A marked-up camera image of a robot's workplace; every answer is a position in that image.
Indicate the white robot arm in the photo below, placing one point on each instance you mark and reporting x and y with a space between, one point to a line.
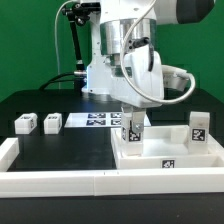
118 27

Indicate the white marker sheet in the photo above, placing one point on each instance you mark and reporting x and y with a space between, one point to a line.
98 119

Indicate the white square table top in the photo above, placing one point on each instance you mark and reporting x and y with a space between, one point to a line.
165 147

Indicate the white U-shaped fence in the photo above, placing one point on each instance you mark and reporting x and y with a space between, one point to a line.
116 182

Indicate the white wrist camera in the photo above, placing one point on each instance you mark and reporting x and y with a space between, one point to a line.
174 78

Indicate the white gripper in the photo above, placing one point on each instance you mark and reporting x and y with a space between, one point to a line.
151 83

